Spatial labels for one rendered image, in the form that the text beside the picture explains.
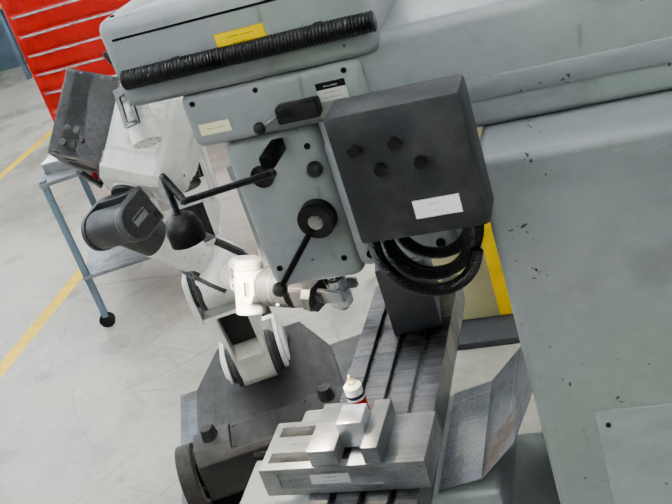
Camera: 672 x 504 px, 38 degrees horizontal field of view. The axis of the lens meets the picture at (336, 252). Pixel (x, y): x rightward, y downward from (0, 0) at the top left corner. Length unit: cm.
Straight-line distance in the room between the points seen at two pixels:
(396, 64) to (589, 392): 66
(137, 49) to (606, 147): 79
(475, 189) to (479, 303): 260
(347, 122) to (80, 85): 100
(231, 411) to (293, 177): 135
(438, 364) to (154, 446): 201
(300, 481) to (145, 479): 194
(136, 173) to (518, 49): 95
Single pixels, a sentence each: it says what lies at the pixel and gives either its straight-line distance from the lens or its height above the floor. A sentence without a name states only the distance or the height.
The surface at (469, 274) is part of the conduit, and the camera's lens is 158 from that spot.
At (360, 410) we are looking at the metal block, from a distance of 195.
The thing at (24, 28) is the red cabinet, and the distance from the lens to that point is 737.
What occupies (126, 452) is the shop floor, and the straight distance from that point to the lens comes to 410.
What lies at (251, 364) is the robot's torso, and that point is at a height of 71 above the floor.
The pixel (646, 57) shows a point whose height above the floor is 163.
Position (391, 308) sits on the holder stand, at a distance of 235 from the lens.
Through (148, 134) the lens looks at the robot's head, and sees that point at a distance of 208.
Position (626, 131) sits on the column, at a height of 156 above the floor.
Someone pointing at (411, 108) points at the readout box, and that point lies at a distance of 136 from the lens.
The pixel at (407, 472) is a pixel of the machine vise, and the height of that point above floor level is 95.
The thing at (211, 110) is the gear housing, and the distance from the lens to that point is 172.
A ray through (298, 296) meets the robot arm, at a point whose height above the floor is 125.
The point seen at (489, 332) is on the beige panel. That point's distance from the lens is 393.
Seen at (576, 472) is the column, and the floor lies 91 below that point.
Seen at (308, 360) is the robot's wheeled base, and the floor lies 57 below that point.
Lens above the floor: 216
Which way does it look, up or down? 26 degrees down
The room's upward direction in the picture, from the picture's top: 18 degrees counter-clockwise
